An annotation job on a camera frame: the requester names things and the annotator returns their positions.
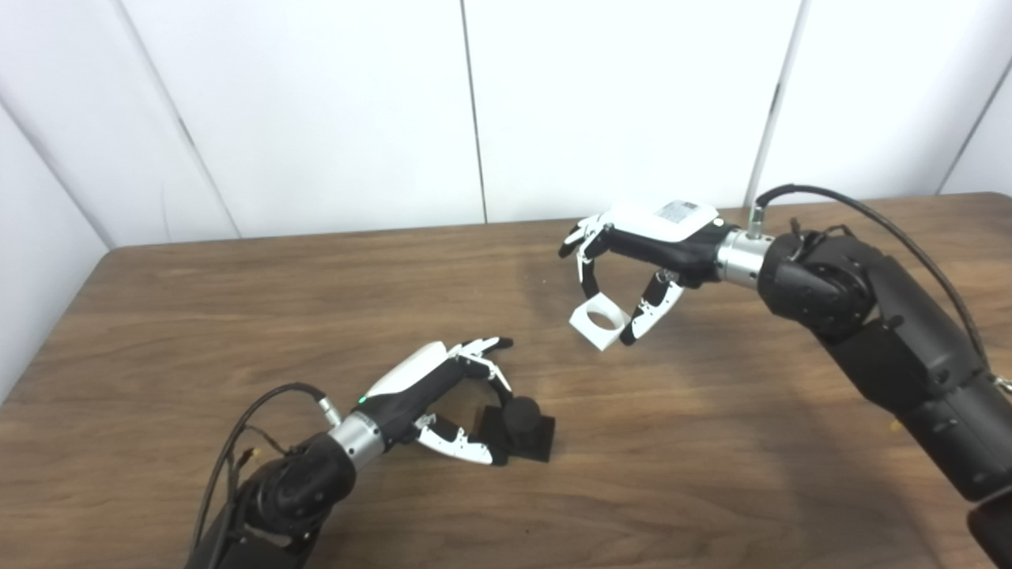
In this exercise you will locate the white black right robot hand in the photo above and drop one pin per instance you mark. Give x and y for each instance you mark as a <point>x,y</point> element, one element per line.
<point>672,237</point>

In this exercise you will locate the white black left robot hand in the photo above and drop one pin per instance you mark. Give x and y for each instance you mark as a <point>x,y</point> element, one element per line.
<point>411,387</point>

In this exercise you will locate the black peg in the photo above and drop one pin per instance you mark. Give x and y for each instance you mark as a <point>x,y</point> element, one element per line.
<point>526,427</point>

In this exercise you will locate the white square piece with hole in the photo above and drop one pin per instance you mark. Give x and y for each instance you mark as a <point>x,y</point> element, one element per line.
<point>589,328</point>

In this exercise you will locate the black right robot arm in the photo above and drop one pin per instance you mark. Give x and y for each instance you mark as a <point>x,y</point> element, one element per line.
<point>893,340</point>

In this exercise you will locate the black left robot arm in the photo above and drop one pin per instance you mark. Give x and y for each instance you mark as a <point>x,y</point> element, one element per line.
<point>300,490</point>

